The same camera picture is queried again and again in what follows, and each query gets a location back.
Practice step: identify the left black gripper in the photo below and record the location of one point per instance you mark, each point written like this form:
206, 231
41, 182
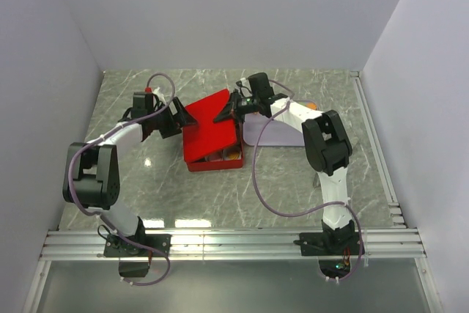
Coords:
182, 118

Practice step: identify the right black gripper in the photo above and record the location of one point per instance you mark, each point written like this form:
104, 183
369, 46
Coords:
229, 110

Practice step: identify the red tin lid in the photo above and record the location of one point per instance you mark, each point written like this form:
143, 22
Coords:
206, 109

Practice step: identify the orange swirl cookie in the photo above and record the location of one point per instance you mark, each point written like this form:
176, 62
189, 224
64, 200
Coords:
232, 154

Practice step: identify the red cookie tin box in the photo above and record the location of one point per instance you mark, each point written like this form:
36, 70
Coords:
220, 162

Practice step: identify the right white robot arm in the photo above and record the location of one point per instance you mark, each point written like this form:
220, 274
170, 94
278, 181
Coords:
328, 151

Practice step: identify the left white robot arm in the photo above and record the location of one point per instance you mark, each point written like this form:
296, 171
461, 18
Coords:
92, 173

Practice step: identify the lavender plastic tray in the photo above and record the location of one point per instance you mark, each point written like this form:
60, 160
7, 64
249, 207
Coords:
276, 134

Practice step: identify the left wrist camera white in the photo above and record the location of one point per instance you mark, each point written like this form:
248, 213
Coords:
153, 91

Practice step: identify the aluminium rail frame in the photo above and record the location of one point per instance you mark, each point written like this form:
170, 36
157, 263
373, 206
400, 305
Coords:
245, 244

